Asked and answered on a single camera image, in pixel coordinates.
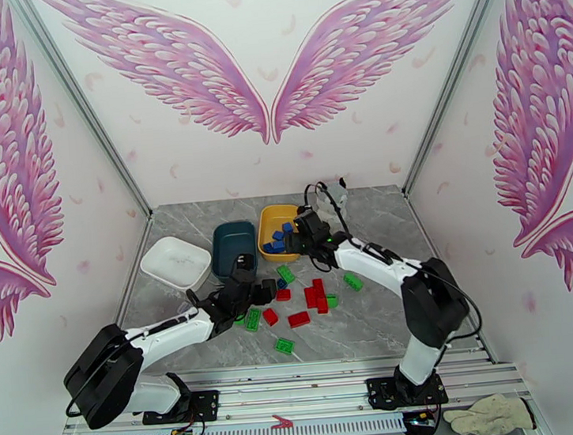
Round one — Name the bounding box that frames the yellow plastic container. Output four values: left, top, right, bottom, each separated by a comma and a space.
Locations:
254, 202, 305, 265

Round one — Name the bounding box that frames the dark teal plastic container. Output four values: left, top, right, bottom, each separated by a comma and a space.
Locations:
209, 219, 261, 283

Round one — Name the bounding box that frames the grey white husky plush toy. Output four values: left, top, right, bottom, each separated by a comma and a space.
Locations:
313, 176, 352, 234

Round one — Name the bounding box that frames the white plastic container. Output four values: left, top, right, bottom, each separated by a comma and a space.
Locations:
138, 233, 213, 296

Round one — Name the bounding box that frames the cream work glove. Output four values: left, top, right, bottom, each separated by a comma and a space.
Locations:
441, 390, 538, 435

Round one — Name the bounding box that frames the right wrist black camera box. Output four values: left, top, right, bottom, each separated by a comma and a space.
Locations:
293, 209, 324, 237

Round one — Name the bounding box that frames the right wrist black camera cable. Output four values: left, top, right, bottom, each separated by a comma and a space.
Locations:
303, 180, 352, 241

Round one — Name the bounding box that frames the wrist black camera cable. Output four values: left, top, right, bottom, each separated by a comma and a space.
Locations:
303, 180, 352, 241
185, 286, 225, 312

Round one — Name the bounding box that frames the left wrist black camera cable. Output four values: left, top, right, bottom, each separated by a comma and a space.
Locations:
185, 286, 225, 312

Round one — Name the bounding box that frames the aluminium rail frame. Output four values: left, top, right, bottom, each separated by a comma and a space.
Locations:
58, 343, 535, 435

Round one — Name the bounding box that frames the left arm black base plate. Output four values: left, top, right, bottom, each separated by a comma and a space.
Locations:
141, 388, 221, 427

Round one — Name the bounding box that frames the white slotted cable duct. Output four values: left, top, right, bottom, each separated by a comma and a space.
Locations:
80, 409, 409, 435

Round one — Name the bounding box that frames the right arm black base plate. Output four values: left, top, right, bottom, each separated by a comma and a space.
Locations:
367, 371, 450, 411

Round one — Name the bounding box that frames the aluminium corner post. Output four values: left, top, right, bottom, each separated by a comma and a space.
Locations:
387, 0, 530, 196
9, 0, 154, 227

